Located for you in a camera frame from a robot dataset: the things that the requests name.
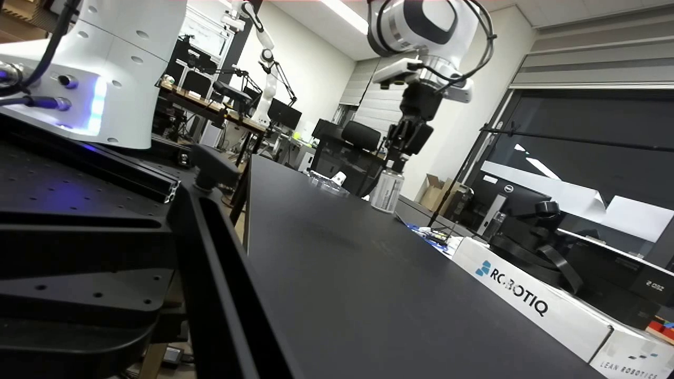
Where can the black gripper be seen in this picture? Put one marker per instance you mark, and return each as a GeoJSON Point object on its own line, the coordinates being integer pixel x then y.
{"type": "Point", "coordinates": [420, 99]}

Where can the clear medicine bottle white cap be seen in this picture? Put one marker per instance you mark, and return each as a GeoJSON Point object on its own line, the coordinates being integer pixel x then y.
{"type": "Point", "coordinates": [386, 190]}

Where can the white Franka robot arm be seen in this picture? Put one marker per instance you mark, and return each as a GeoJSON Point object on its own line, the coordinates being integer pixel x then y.
{"type": "Point", "coordinates": [119, 56]}

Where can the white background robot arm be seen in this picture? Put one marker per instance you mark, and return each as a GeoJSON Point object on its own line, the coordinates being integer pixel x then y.
{"type": "Point", "coordinates": [271, 64]}

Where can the black office chair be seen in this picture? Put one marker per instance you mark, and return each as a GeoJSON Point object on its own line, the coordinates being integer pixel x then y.
{"type": "Point", "coordinates": [325, 144]}
{"type": "Point", "coordinates": [360, 150]}

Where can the brown cardboard box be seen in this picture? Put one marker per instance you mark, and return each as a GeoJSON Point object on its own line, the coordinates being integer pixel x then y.
{"type": "Point", "coordinates": [432, 190]}

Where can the black computer monitor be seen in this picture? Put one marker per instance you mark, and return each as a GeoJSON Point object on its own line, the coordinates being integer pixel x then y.
{"type": "Point", "coordinates": [283, 114]}

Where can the long ceiling light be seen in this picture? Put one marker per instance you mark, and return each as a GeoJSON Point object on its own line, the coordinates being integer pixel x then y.
{"type": "Point", "coordinates": [346, 15]}

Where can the black machine on side bench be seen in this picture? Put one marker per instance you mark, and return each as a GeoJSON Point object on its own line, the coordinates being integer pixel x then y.
{"type": "Point", "coordinates": [539, 234]}

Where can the white Robotiq cardboard box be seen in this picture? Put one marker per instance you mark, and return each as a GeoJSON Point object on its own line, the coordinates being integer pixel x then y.
{"type": "Point", "coordinates": [534, 302]}

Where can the grey roller window blind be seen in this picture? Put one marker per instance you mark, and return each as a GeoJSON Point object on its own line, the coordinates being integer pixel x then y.
{"type": "Point", "coordinates": [598, 54]}

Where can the wooden desk with clutter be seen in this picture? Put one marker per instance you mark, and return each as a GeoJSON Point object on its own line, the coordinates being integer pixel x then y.
{"type": "Point", "coordinates": [203, 106]}

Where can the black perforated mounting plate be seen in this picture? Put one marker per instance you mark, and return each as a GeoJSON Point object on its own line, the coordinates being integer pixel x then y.
{"type": "Point", "coordinates": [64, 231]}

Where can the black aluminium frame rail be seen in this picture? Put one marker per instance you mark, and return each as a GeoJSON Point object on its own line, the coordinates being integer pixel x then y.
{"type": "Point", "coordinates": [217, 280]}

